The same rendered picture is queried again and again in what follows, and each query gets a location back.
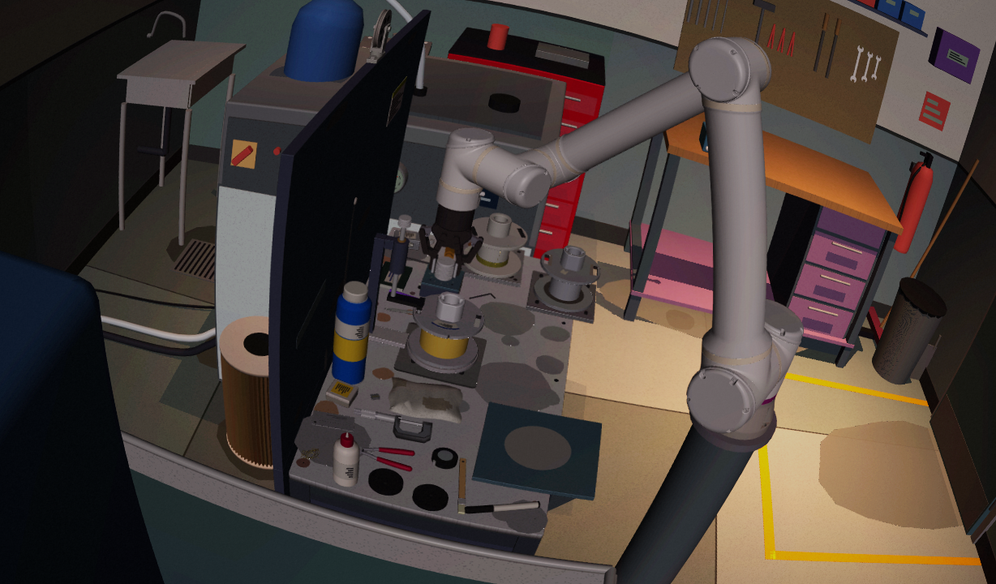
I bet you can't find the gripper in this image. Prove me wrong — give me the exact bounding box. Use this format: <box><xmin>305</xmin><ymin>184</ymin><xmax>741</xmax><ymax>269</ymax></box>
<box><xmin>420</xmin><ymin>204</ymin><xmax>484</xmax><ymax>268</ymax></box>

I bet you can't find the grey empty spool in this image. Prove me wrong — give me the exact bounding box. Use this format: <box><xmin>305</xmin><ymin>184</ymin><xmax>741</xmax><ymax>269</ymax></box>
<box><xmin>540</xmin><ymin>245</ymin><xmax>600</xmax><ymax>303</ymax></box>

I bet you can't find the dark blue machine panel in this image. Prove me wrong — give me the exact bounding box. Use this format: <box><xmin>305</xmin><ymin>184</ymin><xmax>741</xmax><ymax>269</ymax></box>
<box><xmin>269</xmin><ymin>10</ymin><xmax>431</xmax><ymax>497</ymax></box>

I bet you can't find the blue bottle with yellow label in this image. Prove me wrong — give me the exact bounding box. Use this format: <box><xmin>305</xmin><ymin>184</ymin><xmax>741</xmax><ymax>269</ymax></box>
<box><xmin>333</xmin><ymin>281</ymin><xmax>374</xmax><ymax>385</ymax></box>

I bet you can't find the grey rag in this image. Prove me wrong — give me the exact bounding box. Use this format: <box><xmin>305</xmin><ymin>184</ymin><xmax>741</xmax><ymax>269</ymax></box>
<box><xmin>387</xmin><ymin>377</ymin><xmax>467</xmax><ymax>423</ymax></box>

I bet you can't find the grey micrometer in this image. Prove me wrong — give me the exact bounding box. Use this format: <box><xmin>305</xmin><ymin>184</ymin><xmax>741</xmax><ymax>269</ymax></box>
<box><xmin>353</xmin><ymin>409</ymin><xmax>423</xmax><ymax>442</ymax></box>

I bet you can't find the red tool cabinet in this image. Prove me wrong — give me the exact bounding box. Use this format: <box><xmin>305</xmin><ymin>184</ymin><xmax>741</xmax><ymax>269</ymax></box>
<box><xmin>448</xmin><ymin>27</ymin><xmax>607</xmax><ymax>261</ymax></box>

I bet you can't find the grey block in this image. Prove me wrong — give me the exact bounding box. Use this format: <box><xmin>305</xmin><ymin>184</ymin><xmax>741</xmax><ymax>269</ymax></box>
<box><xmin>534</xmin><ymin>43</ymin><xmax>591</xmax><ymax>71</ymax></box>

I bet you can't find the grey pulley wheel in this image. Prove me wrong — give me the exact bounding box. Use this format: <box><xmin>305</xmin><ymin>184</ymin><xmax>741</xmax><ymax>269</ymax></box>
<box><xmin>365</xmin><ymin>10</ymin><xmax>393</xmax><ymax>64</ymax></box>

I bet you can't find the dark blue square mat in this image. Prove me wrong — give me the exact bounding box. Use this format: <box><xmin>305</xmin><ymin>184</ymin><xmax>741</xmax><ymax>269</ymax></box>
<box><xmin>471</xmin><ymin>402</ymin><xmax>603</xmax><ymax>502</ymax></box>

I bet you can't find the grey sheet metal piece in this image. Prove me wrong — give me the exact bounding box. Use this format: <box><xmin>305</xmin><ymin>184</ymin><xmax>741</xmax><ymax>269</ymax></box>
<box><xmin>294</xmin><ymin>413</ymin><xmax>358</xmax><ymax>469</ymax></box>

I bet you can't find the white bottle with red cap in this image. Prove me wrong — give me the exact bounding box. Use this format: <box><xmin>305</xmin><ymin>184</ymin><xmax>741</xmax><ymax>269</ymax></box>
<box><xmin>333</xmin><ymin>433</ymin><xmax>362</xmax><ymax>488</ymax></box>

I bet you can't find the blue tank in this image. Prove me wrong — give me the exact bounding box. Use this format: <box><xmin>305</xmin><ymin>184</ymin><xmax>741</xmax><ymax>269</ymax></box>
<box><xmin>284</xmin><ymin>0</ymin><xmax>364</xmax><ymax>83</ymax></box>

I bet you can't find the black disc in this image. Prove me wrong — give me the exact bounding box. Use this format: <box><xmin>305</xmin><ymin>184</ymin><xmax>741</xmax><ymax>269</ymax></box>
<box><xmin>412</xmin><ymin>483</ymin><xmax>451</xmax><ymax>513</ymax></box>
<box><xmin>367</xmin><ymin>466</ymin><xmax>406</xmax><ymax>498</ymax></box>

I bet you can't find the floor drain grate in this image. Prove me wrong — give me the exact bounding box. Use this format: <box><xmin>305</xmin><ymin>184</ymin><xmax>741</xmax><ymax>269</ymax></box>
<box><xmin>171</xmin><ymin>237</ymin><xmax>219</xmax><ymax>282</ymax></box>

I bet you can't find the brown filter cartridge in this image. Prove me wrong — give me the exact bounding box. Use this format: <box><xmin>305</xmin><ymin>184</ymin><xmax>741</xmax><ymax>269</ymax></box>
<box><xmin>218</xmin><ymin>316</ymin><xmax>274</xmax><ymax>470</ymax></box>

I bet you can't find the grey work bench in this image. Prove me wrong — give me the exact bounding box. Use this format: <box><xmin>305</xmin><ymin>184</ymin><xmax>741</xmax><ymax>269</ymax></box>
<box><xmin>289</xmin><ymin>280</ymin><xmax>600</xmax><ymax>557</ymax></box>

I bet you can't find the white floor pipe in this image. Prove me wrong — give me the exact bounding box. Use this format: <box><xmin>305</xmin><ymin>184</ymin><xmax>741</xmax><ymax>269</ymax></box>
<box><xmin>101</xmin><ymin>314</ymin><xmax>220</xmax><ymax>347</ymax></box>

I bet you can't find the grey sink table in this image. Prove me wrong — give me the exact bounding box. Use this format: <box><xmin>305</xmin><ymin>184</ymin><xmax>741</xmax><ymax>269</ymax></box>
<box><xmin>116</xmin><ymin>40</ymin><xmax>248</xmax><ymax>247</ymax></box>

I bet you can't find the grey faucet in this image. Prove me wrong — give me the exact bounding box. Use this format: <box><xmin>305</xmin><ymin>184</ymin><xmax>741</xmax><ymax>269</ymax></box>
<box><xmin>146</xmin><ymin>11</ymin><xmax>188</xmax><ymax>42</ymax></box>

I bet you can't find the orange workbench with purple drawers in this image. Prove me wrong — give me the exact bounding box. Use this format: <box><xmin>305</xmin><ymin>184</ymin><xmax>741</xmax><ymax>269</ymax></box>
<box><xmin>625</xmin><ymin>112</ymin><xmax>905</xmax><ymax>368</ymax></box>

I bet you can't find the brown pegboard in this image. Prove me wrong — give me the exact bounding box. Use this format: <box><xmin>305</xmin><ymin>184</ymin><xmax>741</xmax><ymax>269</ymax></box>
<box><xmin>674</xmin><ymin>0</ymin><xmax>902</xmax><ymax>146</ymax></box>

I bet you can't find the dark blue rounded housing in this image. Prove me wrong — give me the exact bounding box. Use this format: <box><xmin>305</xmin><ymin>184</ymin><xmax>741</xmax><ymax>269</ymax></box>
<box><xmin>0</xmin><ymin>245</ymin><xmax>165</xmax><ymax>584</ymax></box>

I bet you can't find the red fire extinguisher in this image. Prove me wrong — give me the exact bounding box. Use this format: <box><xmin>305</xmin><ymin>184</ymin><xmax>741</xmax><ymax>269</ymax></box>
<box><xmin>894</xmin><ymin>151</ymin><xmax>936</xmax><ymax>256</ymax></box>

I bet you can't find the dark grey bin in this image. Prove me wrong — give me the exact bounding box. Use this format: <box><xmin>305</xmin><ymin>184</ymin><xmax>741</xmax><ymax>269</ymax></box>
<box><xmin>872</xmin><ymin>277</ymin><xmax>949</xmax><ymax>386</ymax></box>

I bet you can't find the dark cabinet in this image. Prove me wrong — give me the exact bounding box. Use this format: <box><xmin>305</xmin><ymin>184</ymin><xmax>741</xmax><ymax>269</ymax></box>
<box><xmin>924</xmin><ymin>158</ymin><xmax>996</xmax><ymax>546</ymax></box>

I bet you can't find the grey spool with brass wire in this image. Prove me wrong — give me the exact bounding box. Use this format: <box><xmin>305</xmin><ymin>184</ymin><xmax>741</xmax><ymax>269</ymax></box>
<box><xmin>466</xmin><ymin>213</ymin><xmax>530</xmax><ymax>281</ymax></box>
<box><xmin>407</xmin><ymin>292</ymin><xmax>487</xmax><ymax>379</ymax></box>

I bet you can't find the grey square base plate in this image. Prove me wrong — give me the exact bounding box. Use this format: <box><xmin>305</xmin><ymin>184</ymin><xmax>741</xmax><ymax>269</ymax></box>
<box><xmin>464</xmin><ymin>258</ymin><xmax>533</xmax><ymax>286</ymax></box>
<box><xmin>393</xmin><ymin>335</ymin><xmax>488</xmax><ymax>389</ymax></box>
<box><xmin>526</xmin><ymin>270</ymin><xmax>601</xmax><ymax>324</ymax></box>

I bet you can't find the blue supply module frame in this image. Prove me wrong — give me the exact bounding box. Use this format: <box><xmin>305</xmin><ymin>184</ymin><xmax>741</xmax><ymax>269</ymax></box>
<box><xmin>367</xmin><ymin>232</ymin><xmax>423</xmax><ymax>316</ymax></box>

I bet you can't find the grey wire EDM machine body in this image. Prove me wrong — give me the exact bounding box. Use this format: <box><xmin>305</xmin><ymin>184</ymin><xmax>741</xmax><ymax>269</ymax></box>
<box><xmin>216</xmin><ymin>55</ymin><xmax>565</xmax><ymax>384</ymax></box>

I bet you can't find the white-handled tool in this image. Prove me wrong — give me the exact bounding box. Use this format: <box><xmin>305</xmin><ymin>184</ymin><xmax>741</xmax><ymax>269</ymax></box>
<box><xmin>457</xmin><ymin>500</ymin><xmax>542</xmax><ymax>516</ymax></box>

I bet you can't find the grey curved rail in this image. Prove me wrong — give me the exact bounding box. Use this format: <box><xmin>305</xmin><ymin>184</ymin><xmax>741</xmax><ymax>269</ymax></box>
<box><xmin>121</xmin><ymin>430</ymin><xmax>622</xmax><ymax>584</ymax></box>

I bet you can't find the black floor hose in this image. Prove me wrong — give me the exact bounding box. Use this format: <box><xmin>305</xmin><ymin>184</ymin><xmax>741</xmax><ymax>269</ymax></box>
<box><xmin>99</xmin><ymin>286</ymin><xmax>220</xmax><ymax>359</ymax></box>

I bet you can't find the red wall sign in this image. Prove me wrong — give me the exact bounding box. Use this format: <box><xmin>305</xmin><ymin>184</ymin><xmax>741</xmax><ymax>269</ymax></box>
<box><xmin>918</xmin><ymin>90</ymin><xmax>953</xmax><ymax>132</ymax></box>

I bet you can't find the purple wall box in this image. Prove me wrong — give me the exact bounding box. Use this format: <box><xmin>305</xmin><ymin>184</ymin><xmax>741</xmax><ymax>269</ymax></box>
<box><xmin>927</xmin><ymin>26</ymin><xmax>983</xmax><ymax>85</ymax></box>

